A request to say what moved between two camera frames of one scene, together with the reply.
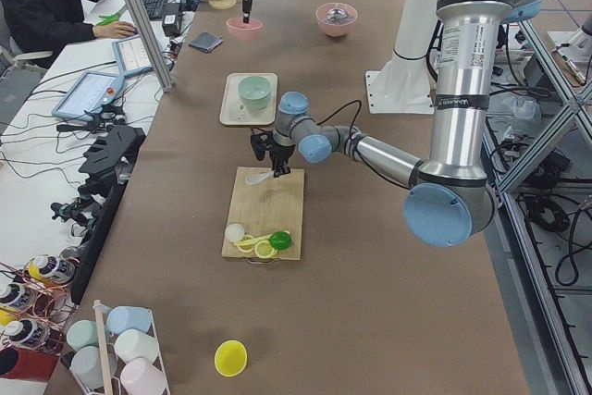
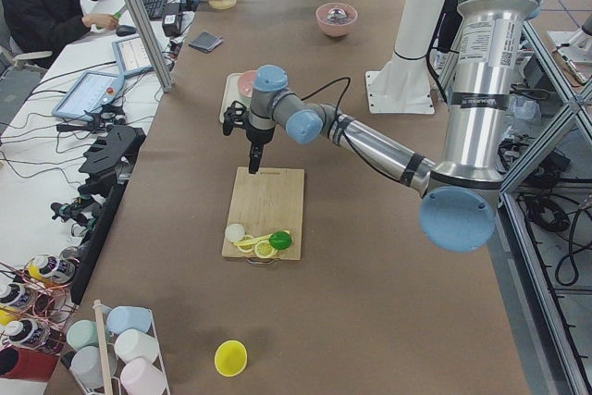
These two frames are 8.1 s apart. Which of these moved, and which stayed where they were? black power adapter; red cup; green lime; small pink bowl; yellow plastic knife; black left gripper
Moved: black left gripper; small pink bowl
Stayed: green lime; red cup; yellow plastic knife; black power adapter
